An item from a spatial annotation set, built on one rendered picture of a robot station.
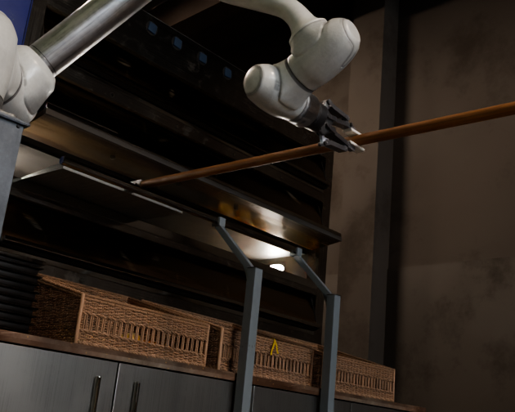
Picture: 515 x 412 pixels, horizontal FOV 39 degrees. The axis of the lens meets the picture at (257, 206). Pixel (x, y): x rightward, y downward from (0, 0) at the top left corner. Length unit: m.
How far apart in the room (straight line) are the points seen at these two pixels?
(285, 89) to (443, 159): 3.65
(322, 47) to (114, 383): 1.17
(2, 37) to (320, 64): 0.73
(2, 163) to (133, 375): 0.88
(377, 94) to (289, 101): 3.89
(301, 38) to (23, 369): 1.13
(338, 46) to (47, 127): 1.40
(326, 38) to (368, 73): 4.08
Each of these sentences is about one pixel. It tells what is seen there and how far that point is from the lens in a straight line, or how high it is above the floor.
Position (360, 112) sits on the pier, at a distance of 5.62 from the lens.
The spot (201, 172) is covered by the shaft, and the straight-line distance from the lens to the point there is 2.36.
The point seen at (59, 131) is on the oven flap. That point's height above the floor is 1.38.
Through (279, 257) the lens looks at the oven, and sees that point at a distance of 4.04.
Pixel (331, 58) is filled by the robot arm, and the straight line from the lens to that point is 1.66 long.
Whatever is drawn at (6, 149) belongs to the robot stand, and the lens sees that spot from 1.68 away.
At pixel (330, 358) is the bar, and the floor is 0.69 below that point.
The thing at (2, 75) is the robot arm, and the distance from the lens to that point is 1.76.
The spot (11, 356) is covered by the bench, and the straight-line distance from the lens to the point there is 2.05.
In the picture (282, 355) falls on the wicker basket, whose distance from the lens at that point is 2.84.
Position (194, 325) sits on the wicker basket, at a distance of 2.51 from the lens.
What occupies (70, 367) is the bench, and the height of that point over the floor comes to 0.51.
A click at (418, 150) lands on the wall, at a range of 5.42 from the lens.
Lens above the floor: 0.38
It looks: 18 degrees up
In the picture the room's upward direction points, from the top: 6 degrees clockwise
